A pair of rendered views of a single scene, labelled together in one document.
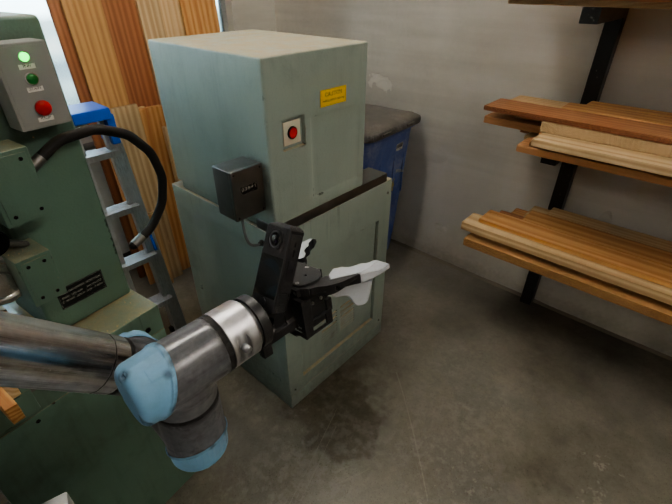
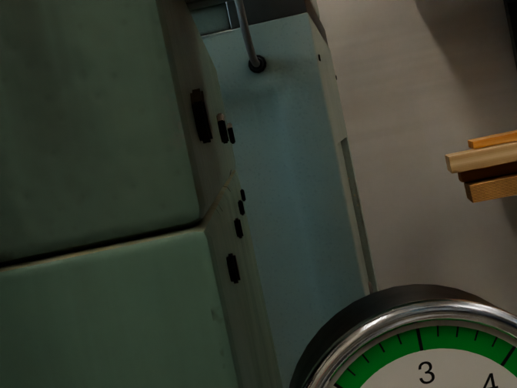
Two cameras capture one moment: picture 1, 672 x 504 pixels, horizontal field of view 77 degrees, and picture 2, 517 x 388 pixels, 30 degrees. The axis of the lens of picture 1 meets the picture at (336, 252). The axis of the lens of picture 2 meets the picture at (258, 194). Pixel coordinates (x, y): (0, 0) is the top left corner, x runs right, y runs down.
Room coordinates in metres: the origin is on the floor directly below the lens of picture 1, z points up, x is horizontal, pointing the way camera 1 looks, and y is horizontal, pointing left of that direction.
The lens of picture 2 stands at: (0.24, 0.96, 0.73)
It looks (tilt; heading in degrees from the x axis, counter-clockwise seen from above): 3 degrees down; 326
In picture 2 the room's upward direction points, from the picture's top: 12 degrees counter-clockwise
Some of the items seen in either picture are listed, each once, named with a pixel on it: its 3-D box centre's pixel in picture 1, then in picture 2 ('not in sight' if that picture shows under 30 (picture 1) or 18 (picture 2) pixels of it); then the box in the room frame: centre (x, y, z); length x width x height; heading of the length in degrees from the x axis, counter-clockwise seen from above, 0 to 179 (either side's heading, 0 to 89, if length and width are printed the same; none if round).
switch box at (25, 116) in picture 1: (27, 84); not in sight; (0.90, 0.62, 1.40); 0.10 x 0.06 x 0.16; 145
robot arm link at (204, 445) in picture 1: (186, 415); not in sight; (0.34, 0.19, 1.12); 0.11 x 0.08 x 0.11; 47
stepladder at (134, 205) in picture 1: (127, 240); not in sight; (1.64, 0.95, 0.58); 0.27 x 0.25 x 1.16; 48
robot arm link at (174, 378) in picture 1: (176, 371); not in sight; (0.32, 0.18, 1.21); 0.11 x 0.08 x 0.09; 137
